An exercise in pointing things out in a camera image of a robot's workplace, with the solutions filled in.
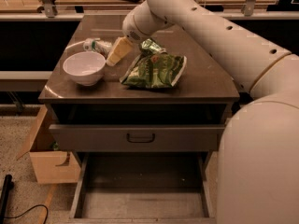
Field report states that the grey drawer cabinet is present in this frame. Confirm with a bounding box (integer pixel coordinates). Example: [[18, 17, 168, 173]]
[[37, 14, 240, 185]]

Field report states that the grey upper drawer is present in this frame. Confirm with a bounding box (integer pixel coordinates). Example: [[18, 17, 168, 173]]
[[49, 124, 224, 152]]

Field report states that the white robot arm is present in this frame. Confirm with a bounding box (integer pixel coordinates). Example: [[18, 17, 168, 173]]
[[122, 0, 299, 224]]

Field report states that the black post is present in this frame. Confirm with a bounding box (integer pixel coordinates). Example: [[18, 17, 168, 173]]
[[0, 175, 13, 224]]

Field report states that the cardboard box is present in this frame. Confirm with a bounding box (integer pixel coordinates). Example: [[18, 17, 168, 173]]
[[17, 105, 81, 184]]

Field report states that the green chip bag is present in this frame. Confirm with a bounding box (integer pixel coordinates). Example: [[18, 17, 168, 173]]
[[120, 53, 187, 89]]

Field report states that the white ceramic bowl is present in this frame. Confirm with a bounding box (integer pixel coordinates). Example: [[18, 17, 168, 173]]
[[63, 51, 106, 86]]

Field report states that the open grey lower drawer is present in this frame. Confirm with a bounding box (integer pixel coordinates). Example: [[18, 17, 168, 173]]
[[67, 153, 216, 224]]

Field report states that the black cable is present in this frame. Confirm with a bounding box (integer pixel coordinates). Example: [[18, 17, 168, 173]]
[[3, 204, 50, 224]]

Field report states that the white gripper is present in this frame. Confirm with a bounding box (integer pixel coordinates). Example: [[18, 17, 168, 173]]
[[107, 1, 172, 66]]

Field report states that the green soda can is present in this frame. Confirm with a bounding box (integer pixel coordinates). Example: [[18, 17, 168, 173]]
[[139, 38, 166, 56]]

